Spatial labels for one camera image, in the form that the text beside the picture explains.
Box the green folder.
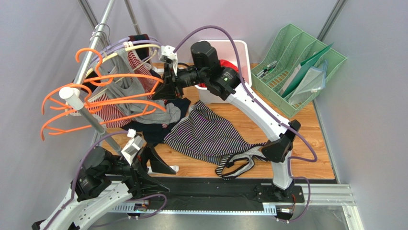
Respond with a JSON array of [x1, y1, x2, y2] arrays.
[[279, 43, 333, 98]]

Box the grey garment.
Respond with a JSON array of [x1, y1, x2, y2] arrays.
[[90, 48, 181, 126]]

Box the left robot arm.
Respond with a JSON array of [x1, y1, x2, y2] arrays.
[[32, 144, 176, 230]]

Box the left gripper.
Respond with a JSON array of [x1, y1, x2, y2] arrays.
[[102, 142, 177, 194]]

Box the red white striped top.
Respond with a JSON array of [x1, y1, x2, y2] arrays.
[[87, 50, 156, 128]]

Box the green file organizer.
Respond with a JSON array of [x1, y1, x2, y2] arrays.
[[251, 23, 327, 117]]

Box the red tank top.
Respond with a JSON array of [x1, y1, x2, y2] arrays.
[[198, 59, 238, 88]]

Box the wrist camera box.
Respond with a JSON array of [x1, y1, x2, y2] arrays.
[[159, 46, 178, 75], [121, 129, 146, 165]]

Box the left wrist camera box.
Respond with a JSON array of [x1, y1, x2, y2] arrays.
[[121, 129, 146, 165]]

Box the white plastic basket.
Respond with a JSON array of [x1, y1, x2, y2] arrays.
[[195, 39, 252, 104]]

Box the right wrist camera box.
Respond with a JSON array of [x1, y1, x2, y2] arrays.
[[159, 46, 178, 75]]

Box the metal clothes rack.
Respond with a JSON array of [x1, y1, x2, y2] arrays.
[[58, 0, 184, 174]]

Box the pens in organizer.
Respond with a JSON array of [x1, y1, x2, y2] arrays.
[[255, 60, 278, 78]]

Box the clear document pouch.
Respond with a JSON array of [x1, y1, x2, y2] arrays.
[[288, 59, 328, 105]]

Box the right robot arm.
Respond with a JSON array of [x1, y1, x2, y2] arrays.
[[153, 41, 301, 198]]

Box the orange plastic hanger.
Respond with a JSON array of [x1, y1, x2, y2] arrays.
[[40, 83, 166, 141]]

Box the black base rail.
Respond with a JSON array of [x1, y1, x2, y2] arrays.
[[114, 177, 305, 213]]

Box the dark navy garment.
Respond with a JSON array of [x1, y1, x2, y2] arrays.
[[79, 34, 192, 147]]

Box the black white striped top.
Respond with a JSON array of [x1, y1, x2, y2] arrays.
[[164, 101, 268, 180]]

